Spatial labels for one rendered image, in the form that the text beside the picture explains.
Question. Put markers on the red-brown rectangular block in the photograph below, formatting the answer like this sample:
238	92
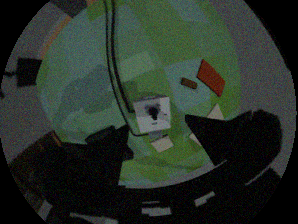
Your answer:
208	75

